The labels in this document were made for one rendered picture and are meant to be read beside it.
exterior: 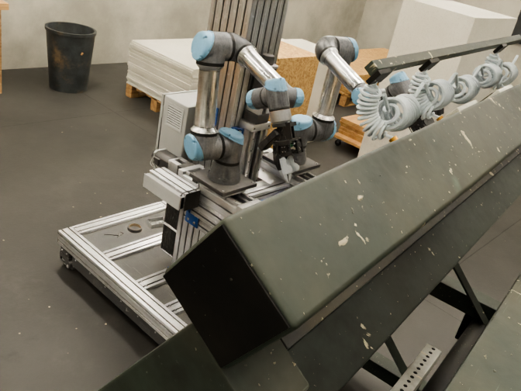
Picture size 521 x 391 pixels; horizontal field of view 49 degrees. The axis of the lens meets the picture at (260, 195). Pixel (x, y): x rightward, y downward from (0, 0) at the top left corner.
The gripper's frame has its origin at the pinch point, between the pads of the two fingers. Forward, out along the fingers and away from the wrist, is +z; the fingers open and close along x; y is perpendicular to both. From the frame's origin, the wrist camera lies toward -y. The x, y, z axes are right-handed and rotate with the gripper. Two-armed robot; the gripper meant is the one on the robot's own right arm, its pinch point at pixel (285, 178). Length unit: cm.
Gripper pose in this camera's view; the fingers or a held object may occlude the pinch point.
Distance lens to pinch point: 205.6
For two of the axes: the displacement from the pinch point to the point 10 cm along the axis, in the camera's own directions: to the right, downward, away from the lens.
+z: 1.6, 9.8, 1.4
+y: 7.3, -0.2, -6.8
